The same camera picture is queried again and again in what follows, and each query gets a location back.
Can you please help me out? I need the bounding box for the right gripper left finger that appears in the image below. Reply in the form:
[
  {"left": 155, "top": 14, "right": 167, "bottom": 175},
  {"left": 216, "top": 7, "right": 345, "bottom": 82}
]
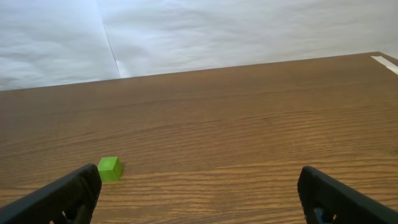
[{"left": 0, "top": 163, "right": 103, "bottom": 224}]

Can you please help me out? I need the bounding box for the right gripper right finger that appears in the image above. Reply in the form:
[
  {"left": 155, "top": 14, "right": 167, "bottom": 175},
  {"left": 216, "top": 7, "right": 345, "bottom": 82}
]
[{"left": 297, "top": 166, "right": 398, "bottom": 224}]

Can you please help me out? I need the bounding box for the green cube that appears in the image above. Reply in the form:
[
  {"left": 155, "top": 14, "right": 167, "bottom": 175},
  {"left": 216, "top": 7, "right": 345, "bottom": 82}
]
[{"left": 97, "top": 156, "right": 123, "bottom": 183}]

